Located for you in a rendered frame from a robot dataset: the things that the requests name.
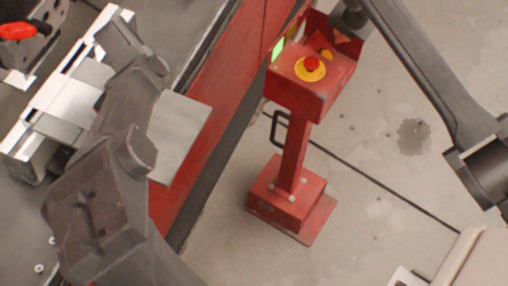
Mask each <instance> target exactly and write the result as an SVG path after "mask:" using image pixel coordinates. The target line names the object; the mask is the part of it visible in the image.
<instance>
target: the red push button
mask: <svg viewBox="0 0 508 286"><path fill-rule="evenodd" d="M303 65H304V67H305V69H306V70H307V71H308V72H310V73H311V72H314V70H316V69H317V68H319V66H320V61H319V60H318V58H316V57H315V56H308V57H306V58H305V59H304V60H303Z"/></svg>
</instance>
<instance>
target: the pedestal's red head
mask: <svg viewBox="0 0 508 286"><path fill-rule="evenodd" d="M309 2H310V3H309ZM308 3H309V7H308V16H307V17H306V19H305V27H304V32H303V36H302V37H301V39H300V40H299V41H298V42H297V43H296V42H294V41H292V40H289V41H288V43H287V44H286V45H285V40H286V34H287V30H288V29H289V28H290V26H291V25H292V23H293V22H294V21H296V19H297V22H296V31H297V26H298V22H299V15H300V14H301V13H302V10H303V9H304V8H305V6H306V5H307V4H308ZM328 16H329V14H326V13H324V12H323V11H320V10H318V8H317V9H316V8H314V7H312V6H311V0H307V1H306V2H305V4H304V5H303V6H302V8H301V9H300V11H299V12H298V13H297V15H296V16H295V17H294V18H293V19H292V21H291V22H290V23H289V25H288V26H287V27H286V29H285V30H284V31H283V32H282V33H281V34H280V36H279V37H278V38H277V40H276V41H275V42H274V44H273V45H272V46H271V47H270V48H269V49H268V63H267V67H266V71H265V83H264V89H263V97H265V98H267V99H268V100H270V101H273V102H274V103H276V104H278V105H280V106H281V107H284V108H286V109H287V110H289V111H291V112H293V113H296V114H298V115H300V116H301V117H303V118H305V119H307V120H309V121H310V122H312V123H314V124H316V125H319V124H320V122H321V120H322V119H323V118H324V117H325V115H326V114H327V112H328V110H329V109H330V108H331V106H332V105H333V103H334V101H335V100H336V99H337V97H338V95H339V94H341V93H342V91H343V89H344V88H345V87H346V85H347V84H348V81H349V80H350V79H351V77H352V76H353V74H354V73H355V70H356V67H357V65H358V60H359V57H360V54H361V50H363V47H364V43H362V42H363V41H362V40H360V39H359V38H357V37H356V36H354V37H353V38H352V40H351V41H349V42H342V43H339V44H338V45H337V44H335V39H336V37H335V34H334V31H333V30H334V28H333V27H331V26H330V25H329V24H328V23H327V19H328V18H327V17H328ZM282 37H284V39H283V44H282V49H281V50H280V52H279V53H278V54H277V56H276V57H275V59H274V60H273V61H272V62H271V54H272V50H273V48H274V47H275V45H276V44H277V42H278V41H279V40H280V38H282ZM283 45H285V46H283ZM321 48H325V49H326V50H328V51H329V52H331V53H332V55H333V59H332V60H330V59H328V58H326V57H324V56H322V55H320V54H318V53H317V52H318V50H319V49H321ZM308 56H315V57H316V58H318V59H319V60H320V61H321V62H322V63H323V64H324V66H325V74H324V77H323V78H322V79H320V80H318V81H316V82H307V81H305V80H302V79H300V78H299V77H298V76H297V74H296V71H295V66H296V62H297V61H298V60H299V59H301V58H304V57H308Z"/></svg>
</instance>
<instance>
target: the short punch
mask: <svg viewBox="0 0 508 286"><path fill-rule="evenodd" d="M60 35H61V31H60V29H59V30H58V31H57V32H56V33H55V34H54V36H53V37H52V38H50V40H49V41H48V43H47V44H46V45H45V47H44V48H43V49H42V50H41V51H40V52H39V54H38V55H37V57H36V59H35V60H34V61H33V62H32V63H31V64H30V65H29V66H28V67H27V69H26V70H18V71H19V72H20V73H22V74H23V75H24V78H25V80H26V81H27V80H28V79H29V78H30V77H31V75H32V74H33V73H34V72H35V71H36V69H37V68H38V66H39V65H40V64H41V62H43V60H44V59H45V58H46V56H47V55H49V54H50V51H51V50H52V48H53V47H54V46H55V45H56V44H57V42H58V41H59V38H58V37H59V36H60Z"/></svg>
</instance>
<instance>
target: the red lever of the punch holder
mask: <svg viewBox="0 0 508 286"><path fill-rule="evenodd" d="M52 30H54V28H53V27H52V25H51V24H49V23H46V22H44V21H41V20H37V19H35V18H33V19H32V20H30V19H28V18H25V19H23V22H19V23H11V24H6V25H3V26H0V36H1V37H3V38H6V39H9V41H16V40H20V39H29V38H30V37H33V36H34V35H37V33H39V34H42V35H43V36H50V35H51V33H52Z"/></svg>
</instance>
